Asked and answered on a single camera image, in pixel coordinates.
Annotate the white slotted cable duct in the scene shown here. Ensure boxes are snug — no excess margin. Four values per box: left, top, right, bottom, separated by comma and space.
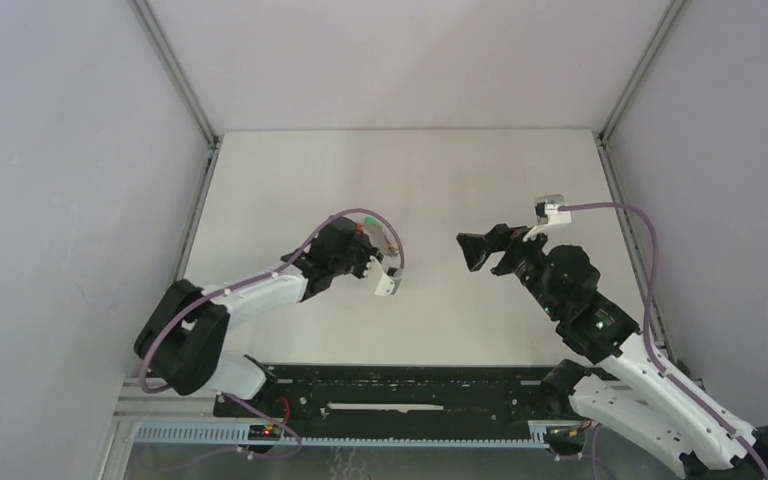
132, 422, 549, 449

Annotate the metal keyring holder red handle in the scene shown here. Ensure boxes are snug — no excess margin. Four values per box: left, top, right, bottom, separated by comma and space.
358, 216, 401, 258

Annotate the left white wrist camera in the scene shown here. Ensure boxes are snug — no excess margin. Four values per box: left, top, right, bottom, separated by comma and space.
364, 256, 402, 297

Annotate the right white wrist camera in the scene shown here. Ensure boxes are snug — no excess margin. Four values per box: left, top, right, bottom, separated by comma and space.
523, 194, 572, 242

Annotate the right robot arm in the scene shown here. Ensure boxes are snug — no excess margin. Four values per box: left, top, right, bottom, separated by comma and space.
456, 224, 768, 479

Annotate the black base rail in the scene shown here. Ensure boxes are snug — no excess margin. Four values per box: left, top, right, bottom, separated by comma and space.
214, 361, 607, 441

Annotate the electronics board with leds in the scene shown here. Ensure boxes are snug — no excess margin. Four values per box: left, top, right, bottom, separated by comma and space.
247, 425, 283, 441

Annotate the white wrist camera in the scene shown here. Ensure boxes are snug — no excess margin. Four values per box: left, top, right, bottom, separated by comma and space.
523, 194, 572, 242
364, 256, 402, 297

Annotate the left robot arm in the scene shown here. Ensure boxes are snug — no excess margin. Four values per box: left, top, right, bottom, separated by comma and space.
134, 215, 403, 400

